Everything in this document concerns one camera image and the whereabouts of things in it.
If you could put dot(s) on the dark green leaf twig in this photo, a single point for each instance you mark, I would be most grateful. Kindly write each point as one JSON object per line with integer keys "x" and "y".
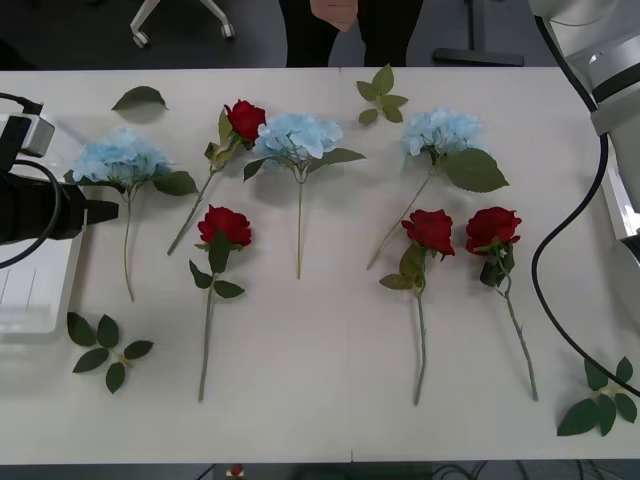
{"x": 107, "y": 331}

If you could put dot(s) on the light green leaf twig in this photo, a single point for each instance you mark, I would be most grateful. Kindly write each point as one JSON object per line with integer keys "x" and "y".
{"x": 382, "y": 82}

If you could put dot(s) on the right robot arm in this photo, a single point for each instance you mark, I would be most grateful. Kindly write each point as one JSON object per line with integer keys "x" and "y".
{"x": 617, "y": 75}

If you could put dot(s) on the red round button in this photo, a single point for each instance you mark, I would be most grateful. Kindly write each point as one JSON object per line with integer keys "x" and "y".
{"x": 235, "y": 471}

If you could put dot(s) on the single green leaf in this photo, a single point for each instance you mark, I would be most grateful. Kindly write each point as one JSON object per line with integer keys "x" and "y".
{"x": 140, "y": 98}

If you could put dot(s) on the black stand with flat base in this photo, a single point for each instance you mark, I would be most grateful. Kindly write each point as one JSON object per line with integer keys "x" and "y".
{"x": 477, "y": 56}

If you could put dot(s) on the white chair base with casters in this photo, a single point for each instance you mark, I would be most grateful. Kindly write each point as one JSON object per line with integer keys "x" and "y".
{"x": 141, "y": 20}

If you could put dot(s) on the pale blue flower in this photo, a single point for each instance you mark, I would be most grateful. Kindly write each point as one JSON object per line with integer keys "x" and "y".
{"x": 297, "y": 135}
{"x": 117, "y": 155}
{"x": 440, "y": 131}

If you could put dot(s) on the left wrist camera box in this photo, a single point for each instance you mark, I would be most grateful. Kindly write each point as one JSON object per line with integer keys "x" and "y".
{"x": 39, "y": 135}

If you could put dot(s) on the red rose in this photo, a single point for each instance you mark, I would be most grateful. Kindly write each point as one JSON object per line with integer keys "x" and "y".
{"x": 431, "y": 231}
{"x": 225, "y": 225}
{"x": 246, "y": 119}
{"x": 492, "y": 229}

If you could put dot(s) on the green leaf twig, pale stalk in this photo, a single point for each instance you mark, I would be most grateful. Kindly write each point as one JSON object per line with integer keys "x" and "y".
{"x": 580, "y": 417}

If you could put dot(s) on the person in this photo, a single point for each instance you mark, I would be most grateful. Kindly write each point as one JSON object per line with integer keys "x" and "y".
{"x": 385, "y": 35}

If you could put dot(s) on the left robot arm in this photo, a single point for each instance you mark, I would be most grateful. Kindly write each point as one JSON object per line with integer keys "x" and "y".
{"x": 20, "y": 210}

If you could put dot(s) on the person's hand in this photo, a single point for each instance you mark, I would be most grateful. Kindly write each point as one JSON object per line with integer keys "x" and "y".
{"x": 334, "y": 12}

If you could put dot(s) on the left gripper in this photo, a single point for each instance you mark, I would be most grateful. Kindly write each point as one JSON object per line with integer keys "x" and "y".
{"x": 67, "y": 212}

